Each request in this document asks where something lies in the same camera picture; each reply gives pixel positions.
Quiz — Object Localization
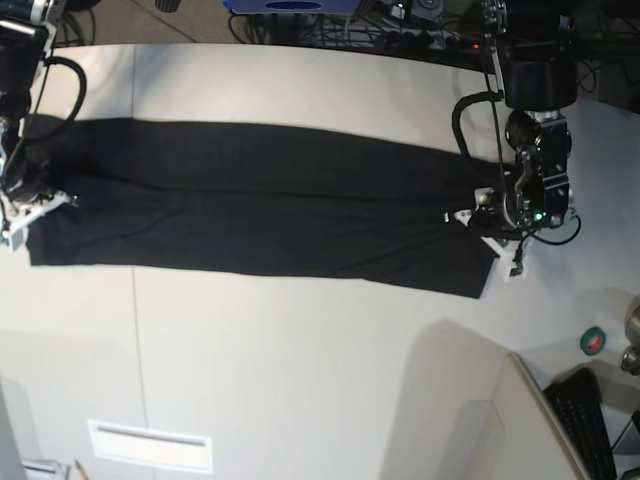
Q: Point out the black t-shirt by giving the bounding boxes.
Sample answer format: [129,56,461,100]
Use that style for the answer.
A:
[27,118,497,298]

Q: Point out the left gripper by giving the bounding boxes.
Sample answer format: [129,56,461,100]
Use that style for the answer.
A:
[442,185,538,250]

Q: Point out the blue box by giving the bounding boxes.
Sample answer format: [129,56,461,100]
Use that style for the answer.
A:
[223,0,363,15]

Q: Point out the beige divider panel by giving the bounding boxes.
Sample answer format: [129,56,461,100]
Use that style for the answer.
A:
[492,353,590,480]

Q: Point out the black keyboard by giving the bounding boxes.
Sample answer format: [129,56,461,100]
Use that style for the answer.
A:
[544,367,617,480]

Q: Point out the green tape roll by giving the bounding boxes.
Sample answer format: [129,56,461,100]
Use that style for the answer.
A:
[579,327,607,357]

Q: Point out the black power strip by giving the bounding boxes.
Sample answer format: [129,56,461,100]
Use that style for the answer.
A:
[379,29,482,56]

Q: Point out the pencil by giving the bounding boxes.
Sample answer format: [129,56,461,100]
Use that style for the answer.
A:
[74,460,89,480]

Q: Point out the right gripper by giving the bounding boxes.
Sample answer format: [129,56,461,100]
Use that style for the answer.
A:
[1,164,78,235]

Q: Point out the metal cylinder stand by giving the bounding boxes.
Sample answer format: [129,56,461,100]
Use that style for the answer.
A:
[619,297,640,377]

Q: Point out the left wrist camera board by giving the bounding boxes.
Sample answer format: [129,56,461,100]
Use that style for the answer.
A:
[495,246,527,282]

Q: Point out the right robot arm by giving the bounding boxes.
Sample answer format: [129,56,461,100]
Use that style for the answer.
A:
[1,1,88,245]

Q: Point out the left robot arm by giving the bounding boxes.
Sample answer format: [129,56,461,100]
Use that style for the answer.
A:
[451,1,577,242]

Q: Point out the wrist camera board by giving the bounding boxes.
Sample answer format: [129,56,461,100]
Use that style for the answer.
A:
[495,246,527,282]
[1,229,25,252]

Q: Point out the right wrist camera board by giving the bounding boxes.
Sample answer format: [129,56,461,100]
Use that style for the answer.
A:
[1,229,25,252]

